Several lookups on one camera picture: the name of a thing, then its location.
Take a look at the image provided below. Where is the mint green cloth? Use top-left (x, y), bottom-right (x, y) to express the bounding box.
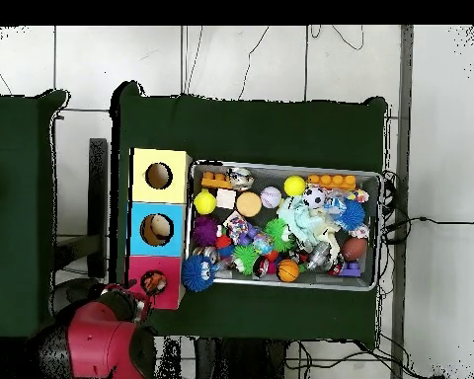
top-left (276, 195), bottom-right (333, 248)

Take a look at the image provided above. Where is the blue spiky monster toy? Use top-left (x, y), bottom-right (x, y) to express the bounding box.
top-left (180, 254), bottom-right (217, 293)

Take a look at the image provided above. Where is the clear mesh bin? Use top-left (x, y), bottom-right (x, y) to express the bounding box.
top-left (184, 159), bottom-right (383, 292)

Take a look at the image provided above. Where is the wooden box with three holes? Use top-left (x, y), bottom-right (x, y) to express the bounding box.
top-left (123, 147), bottom-right (193, 310)

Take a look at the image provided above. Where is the white baseball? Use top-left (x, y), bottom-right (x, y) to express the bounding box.
top-left (259, 186), bottom-right (282, 209)

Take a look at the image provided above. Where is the purple spiky monster toy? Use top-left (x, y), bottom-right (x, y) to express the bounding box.
top-left (192, 215), bottom-right (220, 248)

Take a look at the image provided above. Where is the plain yellow ball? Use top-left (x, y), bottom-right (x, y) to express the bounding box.
top-left (283, 175), bottom-right (308, 197)

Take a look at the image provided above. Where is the black and white soccer ball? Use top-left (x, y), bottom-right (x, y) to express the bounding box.
top-left (302, 187), bottom-right (327, 209)

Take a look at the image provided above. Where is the orange basketball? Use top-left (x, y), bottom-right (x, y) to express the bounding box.
top-left (276, 259), bottom-right (300, 283)

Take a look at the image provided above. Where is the dark green tablecloth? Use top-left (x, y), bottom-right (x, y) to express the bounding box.
top-left (108, 80), bottom-right (390, 350)

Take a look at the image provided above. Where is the orange four-stud building block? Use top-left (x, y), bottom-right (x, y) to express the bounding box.
top-left (307, 174), bottom-right (357, 190)

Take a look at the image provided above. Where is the blue spiky ball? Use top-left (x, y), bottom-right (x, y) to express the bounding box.
top-left (334, 198), bottom-right (366, 232)

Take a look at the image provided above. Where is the brown football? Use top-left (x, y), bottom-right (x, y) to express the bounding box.
top-left (342, 236), bottom-right (369, 263)

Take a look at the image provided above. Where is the black stand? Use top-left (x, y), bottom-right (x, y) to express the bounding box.
top-left (54, 137), bottom-right (109, 277)

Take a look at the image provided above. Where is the grey stand foot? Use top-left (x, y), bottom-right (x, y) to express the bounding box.
top-left (48, 277), bottom-right (104, 313)

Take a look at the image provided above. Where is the side table with green cloth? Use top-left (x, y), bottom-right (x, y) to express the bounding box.
top-left (0, 89), bottom-right (75, 341)

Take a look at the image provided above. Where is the yellow tennis ball with handle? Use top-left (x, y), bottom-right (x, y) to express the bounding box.
top-left (193, 188), bottom-right (217, 216)

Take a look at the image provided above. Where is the grey floor rail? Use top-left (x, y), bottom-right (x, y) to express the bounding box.
top-left (390, 25), bottom-right (415, 379)

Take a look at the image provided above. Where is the black power cable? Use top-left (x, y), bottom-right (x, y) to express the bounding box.
top-left (382, 214), bottom-right (474, 238)

